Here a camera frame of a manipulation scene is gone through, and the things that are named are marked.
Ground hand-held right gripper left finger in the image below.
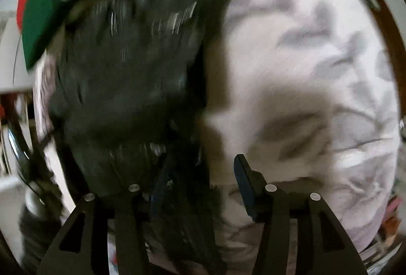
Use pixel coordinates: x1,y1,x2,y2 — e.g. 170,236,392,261
36,161,173,275

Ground red and green cloth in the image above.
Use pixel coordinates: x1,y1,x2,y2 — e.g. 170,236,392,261
16,0,96,69

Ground white leaf-print bed sheet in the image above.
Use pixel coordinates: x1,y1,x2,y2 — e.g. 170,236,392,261
32,0,400,272

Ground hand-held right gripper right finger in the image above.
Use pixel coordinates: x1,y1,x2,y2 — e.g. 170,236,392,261
234,154,368,275

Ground black garment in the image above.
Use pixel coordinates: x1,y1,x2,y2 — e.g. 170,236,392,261
19,0,232,275

